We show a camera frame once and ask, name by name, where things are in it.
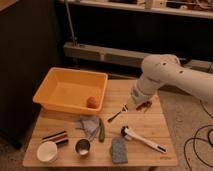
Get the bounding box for metal fork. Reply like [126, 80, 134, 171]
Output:
[107, 104, 128, 123]

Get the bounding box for orange ball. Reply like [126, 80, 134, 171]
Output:
[86, 97, 99, 109]

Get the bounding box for gray crumpled cloth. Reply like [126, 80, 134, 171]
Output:
[75, 116, 99, 141]

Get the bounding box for orange plastic tray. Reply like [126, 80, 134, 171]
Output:
[33, 67, 108, 115]

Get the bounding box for blue gray sponge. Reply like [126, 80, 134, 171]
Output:
[110, 137, 128, 164]

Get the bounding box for metal measuring cup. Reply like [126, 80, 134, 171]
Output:
[75, 139, 90, 156]

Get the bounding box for gray metal shelf rail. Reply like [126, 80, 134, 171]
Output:
[63, 42, 213, 74]

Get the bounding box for white bowl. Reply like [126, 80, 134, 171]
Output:
[37, 141, 58, 163]

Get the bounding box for dark cabinet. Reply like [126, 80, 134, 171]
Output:
[0, 0, 62, 149]

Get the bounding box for black floor cable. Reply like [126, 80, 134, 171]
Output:
[183, 99, 213, 171]

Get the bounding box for dark marker lower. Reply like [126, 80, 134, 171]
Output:
[56, 139, 69, 145]

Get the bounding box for white handled brush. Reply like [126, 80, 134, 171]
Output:
[121, 126, 167, 153]

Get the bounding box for dark red small object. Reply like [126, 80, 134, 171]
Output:
[136, 101, 152, 112]

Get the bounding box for wooden table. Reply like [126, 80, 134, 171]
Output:
[23, 80, 177, 167]

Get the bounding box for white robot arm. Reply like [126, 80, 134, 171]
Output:
[126, 54, 213, 110]

